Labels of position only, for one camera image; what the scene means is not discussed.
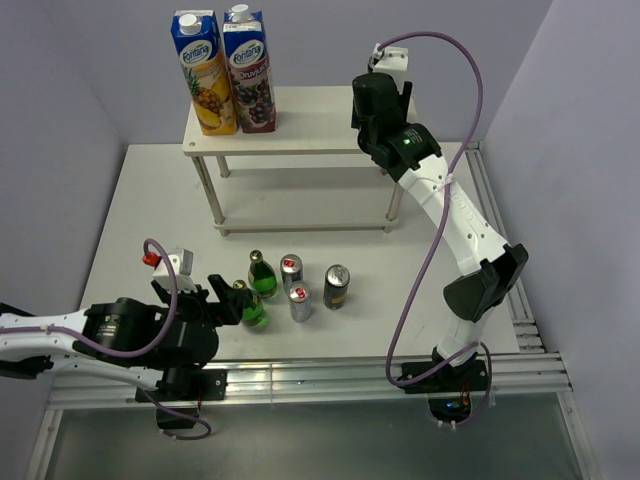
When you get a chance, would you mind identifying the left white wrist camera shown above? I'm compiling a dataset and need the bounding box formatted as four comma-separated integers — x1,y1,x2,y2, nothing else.
142,248,196,293

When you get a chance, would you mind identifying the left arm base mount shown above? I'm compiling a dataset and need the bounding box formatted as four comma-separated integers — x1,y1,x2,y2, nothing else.
134,369,228,441

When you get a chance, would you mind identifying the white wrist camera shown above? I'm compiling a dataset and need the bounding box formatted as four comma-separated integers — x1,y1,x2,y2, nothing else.
368,43,409,93
142,248,196,293

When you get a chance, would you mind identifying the rear silver energy can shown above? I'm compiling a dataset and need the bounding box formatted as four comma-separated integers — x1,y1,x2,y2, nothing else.
280,254,303,295

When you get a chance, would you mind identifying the aluminium right rail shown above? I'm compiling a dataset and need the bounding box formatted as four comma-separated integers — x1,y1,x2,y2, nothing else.
465,144,547,354

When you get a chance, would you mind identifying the front silver energy can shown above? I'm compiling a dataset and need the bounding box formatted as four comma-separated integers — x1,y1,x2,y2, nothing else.
288,281,312,323

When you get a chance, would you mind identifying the aluminium rail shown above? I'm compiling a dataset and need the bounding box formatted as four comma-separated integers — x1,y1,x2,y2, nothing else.
465,144,547,354
46,354,572,410

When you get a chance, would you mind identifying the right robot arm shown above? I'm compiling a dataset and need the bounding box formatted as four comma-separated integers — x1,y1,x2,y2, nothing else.
352,73,529,390

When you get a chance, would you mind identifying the aluminium front rail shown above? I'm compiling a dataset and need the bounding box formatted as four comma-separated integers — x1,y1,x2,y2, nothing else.
46,354,572,410

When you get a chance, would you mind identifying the front green glass bottle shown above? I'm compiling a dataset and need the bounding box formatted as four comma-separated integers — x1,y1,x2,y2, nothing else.
233,279,267,331

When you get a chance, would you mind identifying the rear green glass bottle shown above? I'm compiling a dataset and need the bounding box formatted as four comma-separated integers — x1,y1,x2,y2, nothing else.
248,250,277,298

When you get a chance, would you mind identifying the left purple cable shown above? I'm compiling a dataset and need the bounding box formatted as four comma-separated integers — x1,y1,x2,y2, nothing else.
0,238,214,441

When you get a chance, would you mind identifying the silver energy can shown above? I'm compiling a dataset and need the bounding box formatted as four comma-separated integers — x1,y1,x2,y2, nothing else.
280,254,303,295
288,281,312,323

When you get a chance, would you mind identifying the pineapple juice carton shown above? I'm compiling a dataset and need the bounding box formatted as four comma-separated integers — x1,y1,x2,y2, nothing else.
171,10,238,136

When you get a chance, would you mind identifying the black can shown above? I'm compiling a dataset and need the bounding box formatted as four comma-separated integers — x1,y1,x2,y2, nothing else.
323,264,351,310

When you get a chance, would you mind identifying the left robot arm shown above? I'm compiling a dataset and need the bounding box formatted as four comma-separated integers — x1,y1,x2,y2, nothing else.
1,274,245,400

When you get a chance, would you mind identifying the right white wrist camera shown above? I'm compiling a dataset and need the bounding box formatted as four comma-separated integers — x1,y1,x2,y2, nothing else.
368,43,409,93

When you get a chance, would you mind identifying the green glass bottle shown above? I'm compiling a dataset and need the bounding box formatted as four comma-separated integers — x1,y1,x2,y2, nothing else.
233,279,267,331
248,250,277,298

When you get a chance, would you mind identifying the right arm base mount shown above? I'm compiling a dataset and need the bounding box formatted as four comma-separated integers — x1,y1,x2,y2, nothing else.
397,355,493,431

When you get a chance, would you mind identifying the white two-tier shelf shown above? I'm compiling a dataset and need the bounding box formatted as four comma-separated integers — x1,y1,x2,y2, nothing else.
182,86,402,236

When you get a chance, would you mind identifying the grape juice carton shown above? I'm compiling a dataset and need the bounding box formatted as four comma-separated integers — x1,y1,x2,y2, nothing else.
222,4,277,134

